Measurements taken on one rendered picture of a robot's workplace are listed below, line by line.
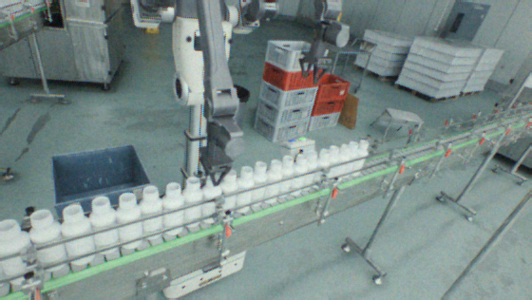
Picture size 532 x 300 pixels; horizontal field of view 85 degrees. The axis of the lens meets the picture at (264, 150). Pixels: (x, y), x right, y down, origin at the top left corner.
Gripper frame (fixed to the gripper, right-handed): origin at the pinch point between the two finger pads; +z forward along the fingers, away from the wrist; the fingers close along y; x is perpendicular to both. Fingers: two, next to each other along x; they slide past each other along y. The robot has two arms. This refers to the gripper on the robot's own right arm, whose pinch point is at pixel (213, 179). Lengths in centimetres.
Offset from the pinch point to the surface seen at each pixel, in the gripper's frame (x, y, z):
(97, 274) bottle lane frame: -33.1, 4.8, 18.3
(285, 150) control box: 41.8, -16.2, 6.9
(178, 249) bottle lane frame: -11.9, 4.8, 19.2
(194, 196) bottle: -6.4, 1.5, 2.9
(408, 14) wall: 1020, -591, -38
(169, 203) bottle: -13.6, 1.7, 3.2
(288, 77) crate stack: 170, -173, 31
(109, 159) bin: -20, -60, 26
